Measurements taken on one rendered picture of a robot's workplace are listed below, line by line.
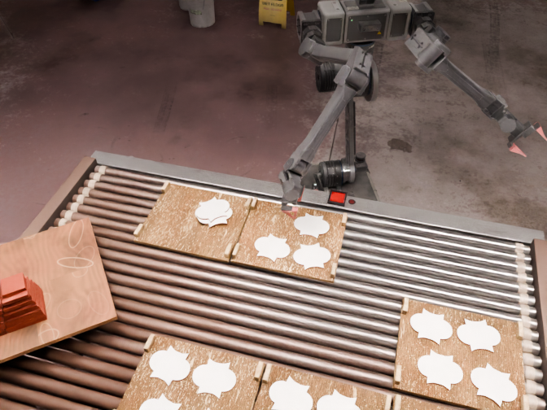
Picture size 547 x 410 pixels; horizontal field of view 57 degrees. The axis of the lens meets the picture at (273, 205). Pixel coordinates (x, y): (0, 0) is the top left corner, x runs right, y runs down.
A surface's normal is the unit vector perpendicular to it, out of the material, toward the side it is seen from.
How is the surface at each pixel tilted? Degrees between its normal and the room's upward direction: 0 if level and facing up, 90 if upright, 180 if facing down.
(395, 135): 0
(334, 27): 90
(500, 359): 0
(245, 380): 0
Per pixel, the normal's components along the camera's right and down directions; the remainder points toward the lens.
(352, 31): 0.14, 0.72
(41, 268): -0.01, -0.69
